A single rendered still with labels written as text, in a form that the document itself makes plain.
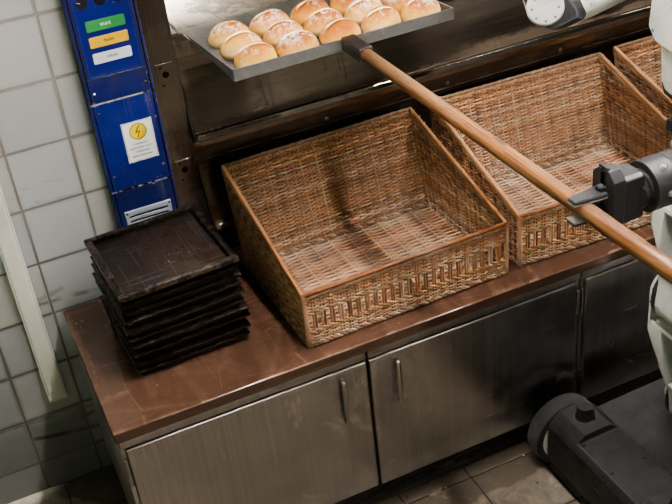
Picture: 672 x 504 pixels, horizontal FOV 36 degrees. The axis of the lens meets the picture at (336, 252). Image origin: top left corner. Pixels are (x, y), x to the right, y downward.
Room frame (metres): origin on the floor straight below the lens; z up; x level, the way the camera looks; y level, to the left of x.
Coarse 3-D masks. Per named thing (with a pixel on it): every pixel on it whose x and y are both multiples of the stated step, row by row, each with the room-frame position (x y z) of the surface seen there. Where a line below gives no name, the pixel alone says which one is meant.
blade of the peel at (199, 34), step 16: (240, 16) 2.46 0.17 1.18; (288, 16) 2.42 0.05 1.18; (400, 16) 2.34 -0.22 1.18; (432, 16) 2.27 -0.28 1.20; (448, 16) 2.28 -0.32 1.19; (192, 32) 2.39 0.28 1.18; (208, 32) 2.38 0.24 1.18; (368, 32) 2.21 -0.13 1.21; (384, 32) 2.22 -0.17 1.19; (400, 32) 2.24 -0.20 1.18; (208, 48) 2.28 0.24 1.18; (320, 48) 2.16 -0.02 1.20; (336, 48) 2.18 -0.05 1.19; (224, 64) 2.13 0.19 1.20; (256, 64) 2.10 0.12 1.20; (272, 64) 2.12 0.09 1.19; (288, 64) 2.13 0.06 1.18
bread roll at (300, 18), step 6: (306, 0) 2.37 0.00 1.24; (312, 0) 2.36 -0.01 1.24; (318, 0) 2.37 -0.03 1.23; (300, 6) 2.35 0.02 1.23; (306, 6) 2.35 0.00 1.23; (312, 6) 2.35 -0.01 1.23; (318, 6) 2.36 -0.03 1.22; (324, 6) 2.37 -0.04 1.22; (294, 12) 2.35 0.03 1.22; (300, 12) 2.34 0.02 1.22; (306, 12) 2.34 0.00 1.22; (312, 12) 2.34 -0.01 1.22; (294, 18) 2.34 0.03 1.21; (300, 18) 2.34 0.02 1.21; (300, 24) 2.34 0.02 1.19
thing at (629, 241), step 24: (384, 72) 2.00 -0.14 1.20; (432, 96) 1.84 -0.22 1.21; (456, 120) 1.74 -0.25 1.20; (480, 144) 1.66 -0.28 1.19; (504, 144) 1.61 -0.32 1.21; (528, 168) 1.53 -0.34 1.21; (552, 192) 1.45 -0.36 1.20; (576, 192) 1.43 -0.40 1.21; (600, 216) 1.35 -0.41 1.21; (624, 240) 1.29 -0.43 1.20; (648, 264) 1.23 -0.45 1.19
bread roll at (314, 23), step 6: (318, 12) 2.29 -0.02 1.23; (324, 12) 2.28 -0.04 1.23; (330, 12) 2.29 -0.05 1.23; (336, 12) 2.30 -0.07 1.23; (306, 18) 2.29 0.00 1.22; (312, 18) 2.28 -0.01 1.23; (318, 18) 2.27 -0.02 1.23; (324, 18) 2.27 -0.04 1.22; (330, 18) 2.28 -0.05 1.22; (336, 18) 2.28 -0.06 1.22; (306, 24) 2.28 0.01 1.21; (312, 24) 2.27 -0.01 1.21; (318, 24) 2.27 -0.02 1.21; (324, 24) 2.27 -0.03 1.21; (306, 30) 2.27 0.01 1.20; (312, 30) 2.26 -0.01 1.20; (318, 30) 2.26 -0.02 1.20; (318, 36) 2.27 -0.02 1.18
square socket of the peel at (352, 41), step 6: (348, 36) 2.18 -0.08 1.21; (354, 36) 2.17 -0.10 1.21; (342, 42) 2.17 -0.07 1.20; (348, 42) 2.15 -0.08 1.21; (354, 42) 2.14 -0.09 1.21; (360, 42) 2.14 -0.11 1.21; (342, 48) 2.18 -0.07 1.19; (348, 48) 2.15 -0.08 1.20; (354, 48) 2.12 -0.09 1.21; (360, 48) 2.10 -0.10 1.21; (366, 48) 2.10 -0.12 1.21; (348, 54) 2.15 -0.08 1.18; (354, 54) 2.12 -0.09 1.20; (360, 54) 2.10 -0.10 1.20; (360, 60) 2.10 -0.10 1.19
